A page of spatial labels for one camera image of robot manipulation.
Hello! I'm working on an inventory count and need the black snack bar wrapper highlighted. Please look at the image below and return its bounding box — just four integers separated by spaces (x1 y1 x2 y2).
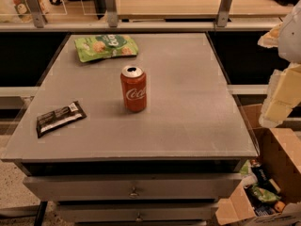
36 101 87 138

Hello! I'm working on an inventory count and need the red coke can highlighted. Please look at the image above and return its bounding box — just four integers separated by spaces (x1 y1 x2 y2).
120 66 147 112

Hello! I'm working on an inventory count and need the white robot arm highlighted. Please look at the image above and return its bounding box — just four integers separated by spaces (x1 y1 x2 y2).
258 1 301 128

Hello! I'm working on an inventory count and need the upper grey drawer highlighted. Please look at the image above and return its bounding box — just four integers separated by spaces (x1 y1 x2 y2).
24 173 241 202

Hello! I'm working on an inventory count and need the cardboard box with snacks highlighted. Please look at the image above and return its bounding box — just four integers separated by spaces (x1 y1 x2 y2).
215 104 301 226

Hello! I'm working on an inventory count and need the grey drawer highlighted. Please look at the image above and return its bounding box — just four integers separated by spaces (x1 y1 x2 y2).
24 173 241 202
58 202 218 222

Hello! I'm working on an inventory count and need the green rice chip bag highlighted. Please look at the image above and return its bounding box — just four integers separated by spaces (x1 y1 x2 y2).
74 34 138 62

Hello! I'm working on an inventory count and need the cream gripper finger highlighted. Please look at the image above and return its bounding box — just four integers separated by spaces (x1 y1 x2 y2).
259 63 301 128
258 24 281 48

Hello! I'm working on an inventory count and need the left metal bracket post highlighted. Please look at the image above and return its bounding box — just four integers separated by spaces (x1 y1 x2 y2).
26 0 46 28

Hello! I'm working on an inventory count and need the green snack pack in box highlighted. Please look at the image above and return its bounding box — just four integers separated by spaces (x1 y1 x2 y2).
250 186 281 204

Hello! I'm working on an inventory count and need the white snack bag background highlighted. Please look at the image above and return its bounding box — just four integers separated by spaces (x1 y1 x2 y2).
0 0 48 23

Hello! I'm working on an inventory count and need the dark bottle in box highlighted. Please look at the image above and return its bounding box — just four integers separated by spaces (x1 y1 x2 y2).
250 159 280 194

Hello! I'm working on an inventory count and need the lower grey drawer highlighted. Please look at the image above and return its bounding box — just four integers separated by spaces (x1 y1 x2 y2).
58 202 218 222

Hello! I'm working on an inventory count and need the middle metal bracket post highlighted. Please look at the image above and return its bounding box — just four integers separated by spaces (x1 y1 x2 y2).
105 0 119 27

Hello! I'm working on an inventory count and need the right metal bracket post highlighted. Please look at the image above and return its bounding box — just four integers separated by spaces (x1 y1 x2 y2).
215 0 232 27

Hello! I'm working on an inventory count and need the metal bracket post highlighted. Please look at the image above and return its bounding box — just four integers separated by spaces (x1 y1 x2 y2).
26 0 46 28
105 0 119 27
215 0 232 27

